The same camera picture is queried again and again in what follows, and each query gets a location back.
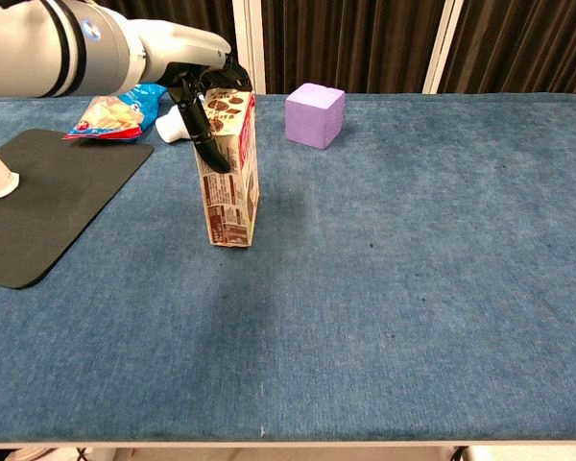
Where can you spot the white frame post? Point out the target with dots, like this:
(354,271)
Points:
(248,45)
(442,45)

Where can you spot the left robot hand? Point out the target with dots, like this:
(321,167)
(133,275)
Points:
(192,57)

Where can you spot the dark curtain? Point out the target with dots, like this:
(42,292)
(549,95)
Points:
(365,43)

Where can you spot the blue snack chip bag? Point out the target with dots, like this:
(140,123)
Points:
(117,115)

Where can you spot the white milk bottle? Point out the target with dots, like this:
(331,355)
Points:
(170,128)

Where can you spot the blue table cloth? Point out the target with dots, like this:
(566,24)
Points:
(365,312)

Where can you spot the black mat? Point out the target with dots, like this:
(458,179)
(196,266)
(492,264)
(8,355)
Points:
(53,201)

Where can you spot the cookie box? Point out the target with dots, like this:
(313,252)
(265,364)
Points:
(230,192)

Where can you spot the purple foam cube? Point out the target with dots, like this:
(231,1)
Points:
(314,115)

